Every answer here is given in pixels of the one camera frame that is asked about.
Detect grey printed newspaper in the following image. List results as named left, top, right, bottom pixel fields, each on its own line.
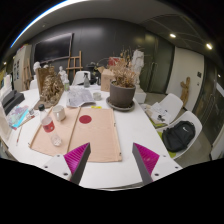
left=65, top=87, right=97, bottom=108

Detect black boxes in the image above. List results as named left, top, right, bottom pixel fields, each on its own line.
left=1, top=89, right=26, bottom=116

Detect black backpack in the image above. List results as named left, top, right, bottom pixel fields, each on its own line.
left=161, top=120, right=196, bottom=153

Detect red box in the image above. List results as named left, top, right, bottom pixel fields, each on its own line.
left=107, top=56, right=121, bottom=68

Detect thin wooden pencil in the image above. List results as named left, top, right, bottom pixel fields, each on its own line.
left=15, top=124, right=24, bottom=147

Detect golden relief sculpture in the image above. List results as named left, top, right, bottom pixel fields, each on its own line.
left=39, top=73, right=65, bottom=104

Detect colourful book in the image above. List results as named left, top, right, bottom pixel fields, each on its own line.
left=6, top=104, right=34, bottom=131

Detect brown wooden figure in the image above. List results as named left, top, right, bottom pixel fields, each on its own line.
left=179, top=76, right=192, bottom=108

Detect white papers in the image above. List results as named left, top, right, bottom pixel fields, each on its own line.
left=146, top=101, right=172, bottom=125

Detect green-labelled spray bottle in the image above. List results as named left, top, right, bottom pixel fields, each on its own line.
left=62, top=78, right=71, bottom=92

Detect grey plant saucer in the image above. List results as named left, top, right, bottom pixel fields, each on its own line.
left=105, top=96, right=136, bottom=112

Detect flat round red coaster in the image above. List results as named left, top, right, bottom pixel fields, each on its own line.
left=78, top=114, right=93, bottom=125

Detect white plaster bust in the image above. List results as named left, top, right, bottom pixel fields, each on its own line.
left=32, top=61, right=42, bottom=81

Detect white cabinet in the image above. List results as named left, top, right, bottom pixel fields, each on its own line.
left=12, top=44, right=33, bottom=93

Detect white ceramic mug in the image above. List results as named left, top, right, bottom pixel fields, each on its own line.
left=52, top=104, right=67, bottom=122

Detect brown cardboard box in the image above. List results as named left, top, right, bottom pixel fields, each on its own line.
left=99, top=68, right=116, bottom=93

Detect wooden easel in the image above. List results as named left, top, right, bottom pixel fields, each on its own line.
left=65, top=50, right=84, bottom=79

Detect long ceiling light strip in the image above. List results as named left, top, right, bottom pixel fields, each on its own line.
left=9, top=0, right=88, bottom=48

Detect clear red-labelled drink bottle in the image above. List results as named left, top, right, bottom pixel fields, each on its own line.
left=37, top=103, right=63, bottom=148

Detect tall white plaster statue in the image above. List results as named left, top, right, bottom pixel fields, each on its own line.
left=130, top=49, right=147, bottom=92

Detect white plastic chair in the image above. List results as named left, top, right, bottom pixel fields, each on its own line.
left=146, top=92, right=184, bottom=129
left=156, top=110, right=203, bottom=161
left=72, top=70, right=92, bottom=86

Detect small white cup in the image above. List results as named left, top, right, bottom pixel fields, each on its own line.
left=92, top=91, right=103, bottom=102

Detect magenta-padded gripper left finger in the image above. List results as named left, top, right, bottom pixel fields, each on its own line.
left=41, top=142, right=92, bottom=186

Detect dried plant in grey pot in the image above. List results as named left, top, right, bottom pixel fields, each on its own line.
left=108, top=49, right=138, bottom=108

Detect small white plaster figure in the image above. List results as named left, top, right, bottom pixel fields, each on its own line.
left=57, top=65, right=69, bottom=83

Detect dark grey spray bottle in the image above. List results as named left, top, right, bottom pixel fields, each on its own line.
left=82, top=72, right=91, bottom=89

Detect black wall screen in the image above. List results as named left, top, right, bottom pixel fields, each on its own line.
left=33, top=32, right=74, bottom=64

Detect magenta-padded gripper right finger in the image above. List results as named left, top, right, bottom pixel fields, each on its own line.
left=131, top=142, right=183, bottom=186

